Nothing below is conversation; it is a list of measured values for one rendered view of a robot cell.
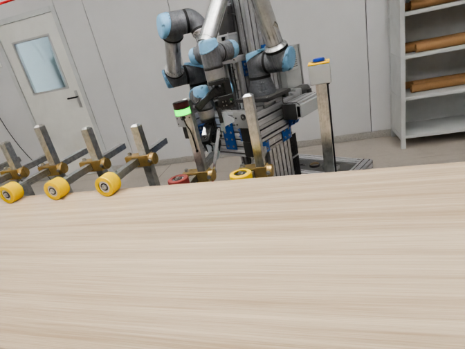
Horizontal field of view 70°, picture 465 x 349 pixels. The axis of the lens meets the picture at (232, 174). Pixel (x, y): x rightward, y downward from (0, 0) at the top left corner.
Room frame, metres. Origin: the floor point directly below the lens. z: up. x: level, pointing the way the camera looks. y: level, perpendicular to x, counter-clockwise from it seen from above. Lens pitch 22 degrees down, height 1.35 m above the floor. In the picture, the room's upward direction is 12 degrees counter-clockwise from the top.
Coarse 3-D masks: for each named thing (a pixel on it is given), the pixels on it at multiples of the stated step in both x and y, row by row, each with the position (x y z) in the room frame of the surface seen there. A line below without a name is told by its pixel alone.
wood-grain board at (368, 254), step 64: (128, 192) 1.17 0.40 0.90; (192, 192) 1.04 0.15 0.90; (256, 192) 0.93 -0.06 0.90; (320, 192) 0.84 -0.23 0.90; (384, 192) 0.77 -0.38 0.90; (448, 192) 0.70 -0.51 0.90; (0, 256) 0.88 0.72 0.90; (64, 256) 0.80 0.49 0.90; (128, 256) 0.73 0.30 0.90; (192, 256) 0.67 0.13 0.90; (256, 256) 0.61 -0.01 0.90; (320, 256) 0.57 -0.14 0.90; (384, 256) 0.52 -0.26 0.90; (448, 256) 0.49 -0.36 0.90; (0, 320) 0.59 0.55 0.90; (64, 320) 0.54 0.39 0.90; (128, 320) 0.50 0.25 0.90; (192, 320) 0.47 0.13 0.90; (256, 320) 0.44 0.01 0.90; (320, 320) 0.41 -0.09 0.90; (384, 320) 0.38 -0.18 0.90; (448, 320) 0.36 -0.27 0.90
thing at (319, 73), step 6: (324, 60) 1.13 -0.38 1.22; (312, 66) 1.12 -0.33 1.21; (318, 66) 1.11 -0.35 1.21; (324, 66) 1.11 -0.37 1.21; (312, 72) 1.12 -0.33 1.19; (318, 72) 1.11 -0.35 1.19; (324, 72) 1.11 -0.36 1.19; (330, 72) 1.10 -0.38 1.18; (312, 78) 1.12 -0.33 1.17; (318, 78) 1.12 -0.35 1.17; (324, 78) 1.11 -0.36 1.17; (330, 78) 1.10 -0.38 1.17; (312, 84) 1.12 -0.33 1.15
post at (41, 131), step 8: (40, 128) 1.56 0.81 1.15; (40, 136) 1.56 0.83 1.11; (48, 136) 1.58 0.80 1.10; (40, 144) 1.56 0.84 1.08; (48, 144) 1.56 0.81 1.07; (48, 152) 1.56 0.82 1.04; (56, 152) 1.58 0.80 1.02; (48, 160) 1.56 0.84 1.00; (56, 160) 1.57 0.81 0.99; (56, 176) 1.56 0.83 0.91; (64, 176) 1.58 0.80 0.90; (72, 192) 1.58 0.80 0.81
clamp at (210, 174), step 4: (208, 168) 1.32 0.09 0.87; (184, 172) 1.34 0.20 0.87; (188, 172) 1.33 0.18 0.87; (192, 172) 1.31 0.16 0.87; (196, 172) 1.31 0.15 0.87; (200, 172) 1.30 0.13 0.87; (204, 172) 1.29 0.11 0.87; (208, 172) 1.29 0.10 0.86; (212, 172) 1.30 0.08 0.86; (188, 176) 1.32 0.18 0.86; (200, 176) 1.30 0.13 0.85; (204, 176) 1.29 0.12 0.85; (208, 176) 1.28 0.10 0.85; (212, 176) 1.29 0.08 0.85; (216, 176) 1.32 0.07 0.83; (200, 180) 1.30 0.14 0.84; (204, 180) 1.29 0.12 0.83; (208, 180) 1.29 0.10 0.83; (212, 180) 1.29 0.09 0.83
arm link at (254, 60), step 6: (264, 48) 1.81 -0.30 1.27; (246, 54) 1.85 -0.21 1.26; (252, 54) 1.80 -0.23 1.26; (258, 54) 1.80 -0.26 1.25; (246, 60) 1.84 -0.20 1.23; (252, 60) 1.81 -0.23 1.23; (258, 60) 1.78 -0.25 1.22; (252, 66) 1.81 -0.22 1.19; (258, 66) 1.79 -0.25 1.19; (264, 66) 1.76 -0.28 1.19; (252, 72) 1.81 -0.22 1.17; (258, 72) 1.80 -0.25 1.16; (264, 72) 1.79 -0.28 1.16
